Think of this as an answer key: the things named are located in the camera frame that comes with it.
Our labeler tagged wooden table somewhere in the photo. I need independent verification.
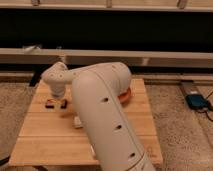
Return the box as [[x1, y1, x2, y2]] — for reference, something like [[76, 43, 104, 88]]
[[9, 78, 163, 166]]

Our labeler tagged grey horizontal rail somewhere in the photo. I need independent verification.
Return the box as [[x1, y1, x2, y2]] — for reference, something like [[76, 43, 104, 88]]
[[0, 47, 213, 68]]

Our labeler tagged black device on floor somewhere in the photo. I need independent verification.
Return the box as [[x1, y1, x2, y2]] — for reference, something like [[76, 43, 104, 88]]
[[180, 82, 212, 111]]

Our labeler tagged orange bowl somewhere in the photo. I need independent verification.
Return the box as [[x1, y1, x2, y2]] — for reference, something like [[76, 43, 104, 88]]
[[118, 88, 131, 103]]

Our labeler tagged white sponge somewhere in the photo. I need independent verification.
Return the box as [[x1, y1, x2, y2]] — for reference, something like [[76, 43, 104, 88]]
[[73, 116, 83, 129]]

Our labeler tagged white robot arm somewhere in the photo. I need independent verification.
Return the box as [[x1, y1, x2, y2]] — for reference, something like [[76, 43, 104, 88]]
[[42, 62, 156, 171]]

